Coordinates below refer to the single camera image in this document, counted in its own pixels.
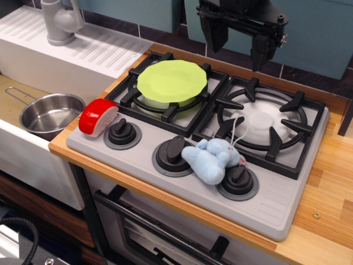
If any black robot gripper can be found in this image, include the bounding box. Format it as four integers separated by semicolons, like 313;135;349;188
197;1;289;71

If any white right burner cap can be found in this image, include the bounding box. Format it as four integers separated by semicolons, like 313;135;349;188
231;100;291;146

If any black left burner grate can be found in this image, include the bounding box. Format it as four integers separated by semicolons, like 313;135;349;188
107;52;229;137

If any black burner grate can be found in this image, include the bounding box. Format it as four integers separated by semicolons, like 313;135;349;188
107;52;229;137
192;77;325;179

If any lime green plastic plate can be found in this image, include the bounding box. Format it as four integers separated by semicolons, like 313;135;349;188
137;60;207;103

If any black right burner grate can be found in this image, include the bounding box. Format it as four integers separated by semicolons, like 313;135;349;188
192;77;325;179

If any grey toy stove top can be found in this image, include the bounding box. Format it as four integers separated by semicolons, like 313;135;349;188
65;51;331;242

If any light blue stuffed hippo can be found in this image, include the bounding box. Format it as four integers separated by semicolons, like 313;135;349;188
181;139;246;185

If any black middle stove knob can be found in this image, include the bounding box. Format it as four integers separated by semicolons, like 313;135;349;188
152;135;194;178

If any black stove knob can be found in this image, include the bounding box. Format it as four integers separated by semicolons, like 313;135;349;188
216;166;259;202
152;135;194;178
103;118;142;150

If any black right stove knob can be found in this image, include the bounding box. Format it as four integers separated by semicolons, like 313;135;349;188
216;166;259;202

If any black left stove knob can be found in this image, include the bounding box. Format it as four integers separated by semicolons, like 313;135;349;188
103;118;142;150

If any red white toy cheese wedge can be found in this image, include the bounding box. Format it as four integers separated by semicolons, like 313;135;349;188
78;99;119;137

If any grey toy faucet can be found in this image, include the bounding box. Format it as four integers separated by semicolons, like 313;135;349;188
41;0;84;46

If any white toy sink unit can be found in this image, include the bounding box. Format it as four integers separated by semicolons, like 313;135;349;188
1;6;152;210

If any stainless steel pot with handle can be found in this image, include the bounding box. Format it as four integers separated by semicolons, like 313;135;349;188
5;87;85;141

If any toy oven door with handle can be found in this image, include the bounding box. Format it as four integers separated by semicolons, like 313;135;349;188
93;185;281;264

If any black braided cable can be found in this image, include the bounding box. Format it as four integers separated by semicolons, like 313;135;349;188
0;217;40;265

